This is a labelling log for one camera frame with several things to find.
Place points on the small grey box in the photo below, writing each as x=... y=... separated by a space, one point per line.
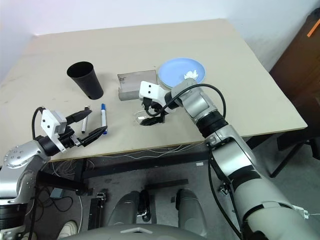
x=57 y=193

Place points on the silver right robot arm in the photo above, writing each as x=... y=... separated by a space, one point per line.
x=225 y=160

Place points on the black plastic cup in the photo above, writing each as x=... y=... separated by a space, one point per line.
x=85 y=80

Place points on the white marker black cap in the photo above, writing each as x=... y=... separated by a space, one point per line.
x=84 y=123

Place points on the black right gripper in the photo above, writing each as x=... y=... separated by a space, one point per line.
x=150 y=103

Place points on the light blue plate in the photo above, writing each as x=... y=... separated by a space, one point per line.
x=175 y=70

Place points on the white marker blue cap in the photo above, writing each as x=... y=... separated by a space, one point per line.
x=103 y=117

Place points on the black tape strip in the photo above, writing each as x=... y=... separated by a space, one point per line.
x=167 y=184

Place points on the grey left robot leg shell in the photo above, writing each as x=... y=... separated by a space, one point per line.
x=125 y=207

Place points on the black metal table frame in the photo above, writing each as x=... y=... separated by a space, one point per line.
x=140 y=165

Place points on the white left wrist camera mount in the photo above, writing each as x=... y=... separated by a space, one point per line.
x=50 y=122

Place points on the grey robot torso shell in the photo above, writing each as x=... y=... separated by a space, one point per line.
x=135 y=232

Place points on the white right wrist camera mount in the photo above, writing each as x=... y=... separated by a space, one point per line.
x=152 y=90

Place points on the white shoe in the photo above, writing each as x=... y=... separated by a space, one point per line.
x=68 y=228

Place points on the orange tape strip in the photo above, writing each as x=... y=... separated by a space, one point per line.
x=312 y=28

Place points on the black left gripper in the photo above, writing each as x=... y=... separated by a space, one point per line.
x=68 y=140

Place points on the grey robot leg shell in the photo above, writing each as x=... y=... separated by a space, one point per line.
x=125 y=207
x=191 y=210

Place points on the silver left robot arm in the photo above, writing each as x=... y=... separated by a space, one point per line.
x=20 y=155

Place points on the black bracket between legs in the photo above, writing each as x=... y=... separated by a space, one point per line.
x=143 y=205

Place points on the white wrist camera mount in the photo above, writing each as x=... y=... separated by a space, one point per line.
x=152 y=90
x=50 y=122

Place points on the brown wooden cabinet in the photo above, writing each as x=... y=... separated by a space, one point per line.
x=297 y=75

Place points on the grey right robot leg shell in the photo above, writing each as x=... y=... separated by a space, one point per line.
x=191 y=210

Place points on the black floor rail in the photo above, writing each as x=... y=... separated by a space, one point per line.
x=96 y=212

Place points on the clear frame glasses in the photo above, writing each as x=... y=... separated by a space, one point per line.
x=137 y=116

